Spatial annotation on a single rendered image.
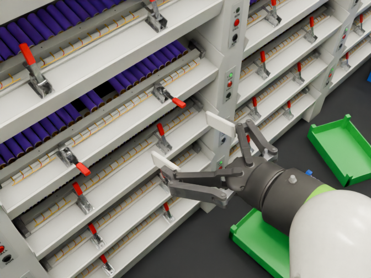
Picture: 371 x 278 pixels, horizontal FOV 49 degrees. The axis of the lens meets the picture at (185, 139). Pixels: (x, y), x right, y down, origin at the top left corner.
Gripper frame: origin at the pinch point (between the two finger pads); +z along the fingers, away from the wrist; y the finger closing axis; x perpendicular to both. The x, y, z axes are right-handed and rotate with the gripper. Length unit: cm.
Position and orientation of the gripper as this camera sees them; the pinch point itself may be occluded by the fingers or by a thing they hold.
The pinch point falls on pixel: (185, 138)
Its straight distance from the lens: 74.1
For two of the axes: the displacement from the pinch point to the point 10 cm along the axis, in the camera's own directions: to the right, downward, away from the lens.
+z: -6.9, -4.0, 6.1
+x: -1.5, -7.4, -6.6
